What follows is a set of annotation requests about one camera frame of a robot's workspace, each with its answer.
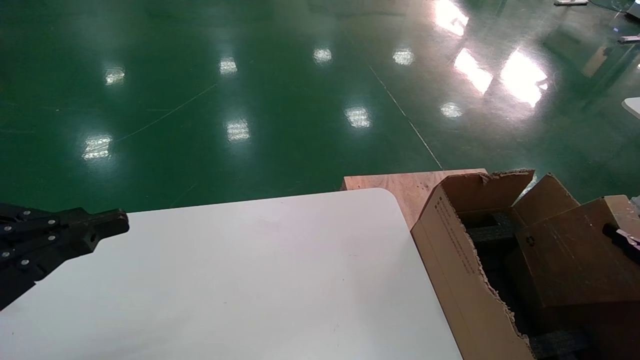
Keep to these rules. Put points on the grey object on floor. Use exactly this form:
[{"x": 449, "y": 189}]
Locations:
[{"x": 634, "y": 12}]

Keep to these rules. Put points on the black foam insert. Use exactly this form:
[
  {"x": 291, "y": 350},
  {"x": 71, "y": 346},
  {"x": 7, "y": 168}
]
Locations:
[
  {"x": 560, "y": 345},
  {"x": 492, "y": 231}
]

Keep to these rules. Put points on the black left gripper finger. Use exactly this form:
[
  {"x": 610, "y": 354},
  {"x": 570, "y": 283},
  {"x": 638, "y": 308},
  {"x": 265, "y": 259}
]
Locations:
[
  {"x": 50, "y": 222},
  {"x": 40, "y": 255}
]

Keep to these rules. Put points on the white rounded tabletop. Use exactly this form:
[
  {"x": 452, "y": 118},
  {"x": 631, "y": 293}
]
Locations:
[{"x": 633, "y": 106}]

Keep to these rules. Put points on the wooden board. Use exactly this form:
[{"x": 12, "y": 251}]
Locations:
[{"x": 400, "y": 185}]

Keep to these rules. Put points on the big open cardboard box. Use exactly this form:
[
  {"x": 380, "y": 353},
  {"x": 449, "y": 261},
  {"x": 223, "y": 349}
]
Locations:
[{"x": 450, "y": 260}]

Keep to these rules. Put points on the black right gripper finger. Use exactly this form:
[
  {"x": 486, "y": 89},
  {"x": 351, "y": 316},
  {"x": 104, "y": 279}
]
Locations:
[{"x": 627, "y": 245}]

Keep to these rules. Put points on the grey metal floor foot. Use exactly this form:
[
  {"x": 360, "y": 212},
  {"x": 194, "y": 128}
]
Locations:
[
  {"x": 570, "y": 2},
  {"x": 630, "y": 38}
]

